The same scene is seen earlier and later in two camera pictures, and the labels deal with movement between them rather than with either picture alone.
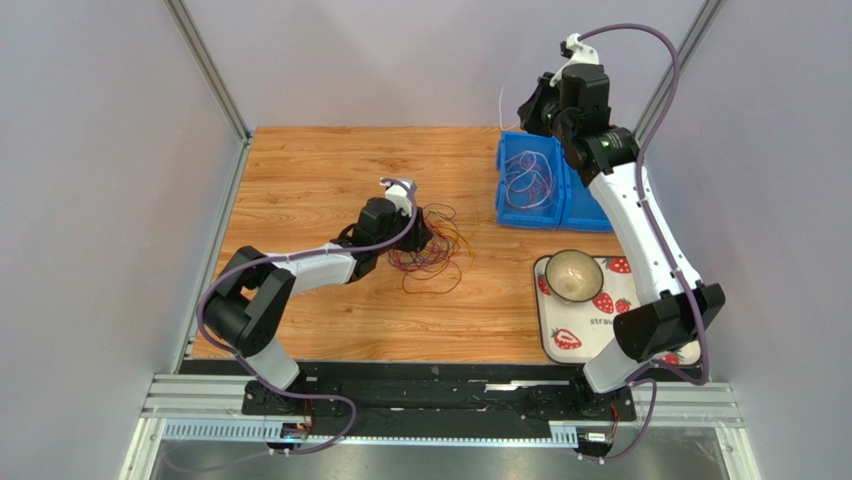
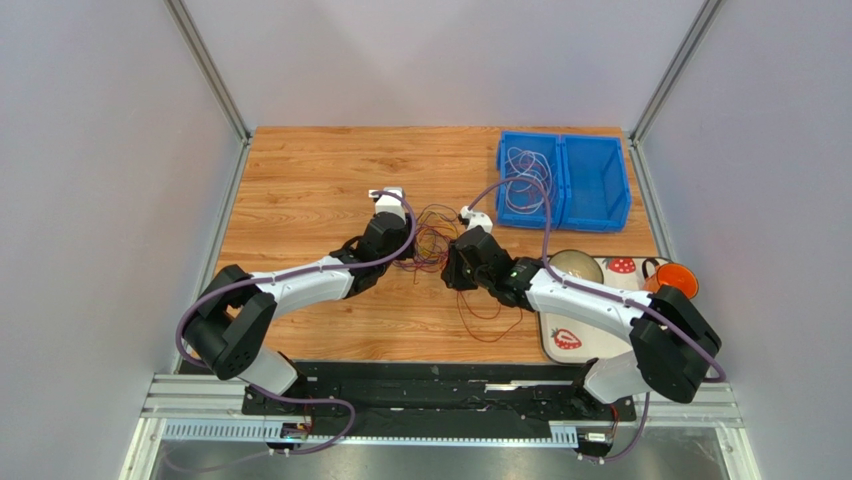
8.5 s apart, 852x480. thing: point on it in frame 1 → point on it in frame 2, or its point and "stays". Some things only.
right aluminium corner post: x=686 y=55 stays
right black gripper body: x=533 y=106 → x=470 y=242
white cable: x=500 y=111 → x=525 y=195
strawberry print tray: x=571 y=333 stays
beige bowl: x=574 y=275 stays
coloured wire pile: x=529 y=184 stays
